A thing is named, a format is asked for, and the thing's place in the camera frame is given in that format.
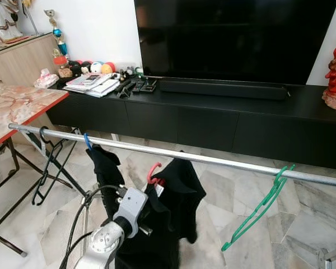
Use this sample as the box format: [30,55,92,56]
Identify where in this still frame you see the orange and red plush ball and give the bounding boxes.
[101,62,117,75]

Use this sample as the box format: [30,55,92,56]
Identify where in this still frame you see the dark green wire hanger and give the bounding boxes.
[31,126,79,206]

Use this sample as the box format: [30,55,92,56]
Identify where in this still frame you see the black tv console cabinet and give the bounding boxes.
[46,76,336,171]

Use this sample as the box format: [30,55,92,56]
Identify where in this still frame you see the gold and blue trophy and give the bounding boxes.
[44,8,71,57]

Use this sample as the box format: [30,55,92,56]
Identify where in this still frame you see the glass jar with red lid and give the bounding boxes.
[52,49,73,78]

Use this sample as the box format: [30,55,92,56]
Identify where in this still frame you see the black soundbar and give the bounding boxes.
[158,78,290,101]

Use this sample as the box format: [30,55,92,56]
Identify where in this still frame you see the mouse face plush ball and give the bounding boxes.
[78,61,92,75]

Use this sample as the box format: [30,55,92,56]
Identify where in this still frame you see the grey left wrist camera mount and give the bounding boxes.
[113,187,149,239]

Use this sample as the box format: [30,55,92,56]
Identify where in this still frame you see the small panda toy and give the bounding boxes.
[115,68,132,81]

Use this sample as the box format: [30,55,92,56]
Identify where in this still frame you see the white and blue plush ball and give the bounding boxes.
[90,61,104,74]

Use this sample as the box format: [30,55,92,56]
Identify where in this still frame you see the pink floral tissue pack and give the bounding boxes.
[35,67,60,89]

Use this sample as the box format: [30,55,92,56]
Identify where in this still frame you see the marble top folding table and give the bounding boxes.
[0,83,69,258]

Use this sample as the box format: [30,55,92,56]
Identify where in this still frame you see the blue plastic hanger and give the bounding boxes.
[82,133,93,151]

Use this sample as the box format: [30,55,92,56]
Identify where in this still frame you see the black t-shirt with logo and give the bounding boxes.
[85,145,125,222]

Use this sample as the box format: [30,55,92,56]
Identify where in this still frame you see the stack of books and papers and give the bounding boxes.
[63,73,121,98]

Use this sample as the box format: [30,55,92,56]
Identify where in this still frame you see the plain black shirt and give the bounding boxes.
[115,158,207,269]

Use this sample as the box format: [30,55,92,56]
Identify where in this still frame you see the silver metal clothes rack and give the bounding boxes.
[8,123,336,269]

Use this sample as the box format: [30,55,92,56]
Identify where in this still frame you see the black flat television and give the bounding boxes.
[133,0,336,86]

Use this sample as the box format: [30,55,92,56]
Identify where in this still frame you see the light wooden sideboard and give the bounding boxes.
[0,33,62,85]

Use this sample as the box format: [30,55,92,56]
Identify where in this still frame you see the white ceramic figurine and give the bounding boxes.
[0,0,23,43]

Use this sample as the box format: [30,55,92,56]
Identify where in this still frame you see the small black desk clock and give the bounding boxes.
[136,80,156,93]

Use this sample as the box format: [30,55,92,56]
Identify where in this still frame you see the black round plush ball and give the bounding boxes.
[67,61,81,76]

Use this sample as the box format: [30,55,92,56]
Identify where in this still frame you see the black remote control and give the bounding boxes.
[116,80,136,100]

